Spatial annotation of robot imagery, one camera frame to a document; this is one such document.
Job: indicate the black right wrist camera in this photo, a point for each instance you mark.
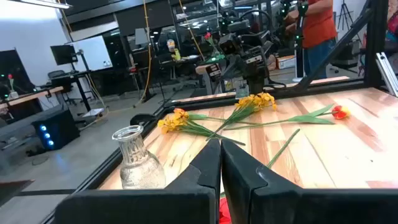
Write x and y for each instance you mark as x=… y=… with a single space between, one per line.
x=229 y=43

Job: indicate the black office chair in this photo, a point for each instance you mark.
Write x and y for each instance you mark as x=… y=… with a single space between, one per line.
x=56 y=74

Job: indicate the small black monitor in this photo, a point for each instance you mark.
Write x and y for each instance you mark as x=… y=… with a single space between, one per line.
x=63 y=54

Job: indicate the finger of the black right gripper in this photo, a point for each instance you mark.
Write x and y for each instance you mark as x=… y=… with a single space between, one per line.
x=228 y=65
x=241 y=71

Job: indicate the yellow orange artificial tulip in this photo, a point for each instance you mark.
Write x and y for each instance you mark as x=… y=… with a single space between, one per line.
x=340 y=112

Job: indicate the white box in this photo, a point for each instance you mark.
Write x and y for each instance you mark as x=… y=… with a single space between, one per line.
x=286 y=62

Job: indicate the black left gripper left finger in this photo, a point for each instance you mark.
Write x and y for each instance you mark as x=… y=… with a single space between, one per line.
x=205 y=168

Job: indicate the silver aluminium profile bar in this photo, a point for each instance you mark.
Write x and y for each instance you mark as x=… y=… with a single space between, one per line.
x=387 y=73

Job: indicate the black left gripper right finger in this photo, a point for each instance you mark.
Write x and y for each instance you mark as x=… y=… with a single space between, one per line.
x=239 y=174

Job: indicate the person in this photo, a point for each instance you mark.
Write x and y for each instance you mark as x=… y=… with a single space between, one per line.
x=318 y=25
x=393 y=34

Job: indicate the large black screen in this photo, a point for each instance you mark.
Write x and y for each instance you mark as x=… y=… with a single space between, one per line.
x=12 y=65

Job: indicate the distant red tulip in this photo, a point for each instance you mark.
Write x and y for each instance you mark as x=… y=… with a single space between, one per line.
x=207 y=35

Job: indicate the silver metal bracket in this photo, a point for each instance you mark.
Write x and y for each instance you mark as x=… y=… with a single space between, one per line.
x=242 y=92

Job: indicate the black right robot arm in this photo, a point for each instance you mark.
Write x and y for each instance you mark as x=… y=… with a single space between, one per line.
x=256 y=79

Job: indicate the red artificial tulip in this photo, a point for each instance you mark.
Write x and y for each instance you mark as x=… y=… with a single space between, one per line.
x=281 y=151

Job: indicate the yellow daisy bunch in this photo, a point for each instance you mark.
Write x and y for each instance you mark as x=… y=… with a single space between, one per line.
x=174 y=122
x=255 y=101

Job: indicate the black tripod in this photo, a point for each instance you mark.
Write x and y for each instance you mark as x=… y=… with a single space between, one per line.
x=344 y=12

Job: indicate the white ceiling light bar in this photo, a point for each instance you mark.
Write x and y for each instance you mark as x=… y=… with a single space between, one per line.
x=40 y=3

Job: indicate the clear ribbed glass vase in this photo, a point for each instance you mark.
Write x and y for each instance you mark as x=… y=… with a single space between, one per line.
x=140 y=168

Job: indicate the wooden workbench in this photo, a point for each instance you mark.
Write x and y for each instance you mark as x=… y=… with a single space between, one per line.
x=34 y=95

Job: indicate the black computer tower blue lights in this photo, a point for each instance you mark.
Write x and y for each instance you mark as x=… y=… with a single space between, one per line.
x=62 y=127

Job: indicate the distant red flower in vase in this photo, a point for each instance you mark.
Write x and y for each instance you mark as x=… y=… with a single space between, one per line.
x=11 y=76

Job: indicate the white whiteboard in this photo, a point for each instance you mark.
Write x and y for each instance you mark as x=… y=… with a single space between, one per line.
x=93 y=53

